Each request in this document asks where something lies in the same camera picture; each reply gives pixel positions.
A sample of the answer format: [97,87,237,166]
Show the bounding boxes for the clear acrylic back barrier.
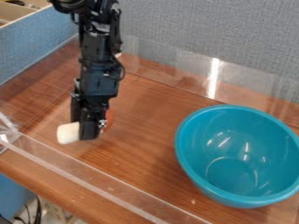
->
[118,34,299,128]

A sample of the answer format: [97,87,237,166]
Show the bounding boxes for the white brown toy mushroom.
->
[55,110,114,145]

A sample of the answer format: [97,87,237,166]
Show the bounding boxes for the clear acrylic front barrier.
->
[0,112,209,224]

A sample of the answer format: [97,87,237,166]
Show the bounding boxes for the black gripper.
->
[69,64,122,141]

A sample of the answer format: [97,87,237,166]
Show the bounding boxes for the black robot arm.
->
[47,0,126,144]

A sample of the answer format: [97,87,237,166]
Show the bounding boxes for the clear acrylic barrier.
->
[0,38,79,123]
[0,112,209,224]
[118,34,299,128]

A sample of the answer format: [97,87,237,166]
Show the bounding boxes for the blue plastic bowl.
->
[173,105,299,208]

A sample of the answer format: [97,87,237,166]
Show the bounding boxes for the black cables under table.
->
[0,195,43,224]

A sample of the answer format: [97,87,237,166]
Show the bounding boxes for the wooden shelf unit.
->
[0,0,65,30]

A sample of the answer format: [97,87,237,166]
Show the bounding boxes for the clear acrylic left barrier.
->
[0,38,79,123]

